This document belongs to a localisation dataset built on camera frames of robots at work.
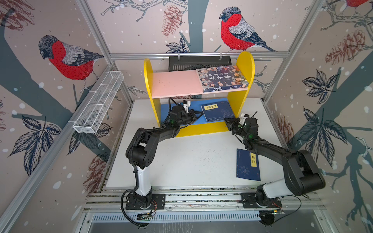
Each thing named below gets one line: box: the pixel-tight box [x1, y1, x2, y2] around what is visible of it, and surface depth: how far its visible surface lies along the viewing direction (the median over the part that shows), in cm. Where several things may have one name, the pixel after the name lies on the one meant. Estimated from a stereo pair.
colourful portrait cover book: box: [196, 65, 249, 93], surface depth 74 cm
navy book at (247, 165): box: [236, 148, 261, 182], surface depth 86 cm
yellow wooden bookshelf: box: [143, 51, 256, 138], surface depth 75 cm
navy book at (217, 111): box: [201, 100, 235, 123], surface depth 94 cm
